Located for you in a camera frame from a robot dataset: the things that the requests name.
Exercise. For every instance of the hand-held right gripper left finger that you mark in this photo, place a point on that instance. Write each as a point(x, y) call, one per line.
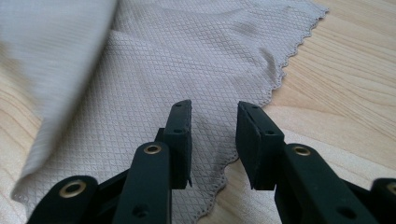
point(180, 146)

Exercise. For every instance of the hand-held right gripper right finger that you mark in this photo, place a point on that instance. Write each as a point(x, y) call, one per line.
point(258, 149)

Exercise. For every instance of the beige cloth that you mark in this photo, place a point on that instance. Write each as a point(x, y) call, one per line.
point(149, 77)

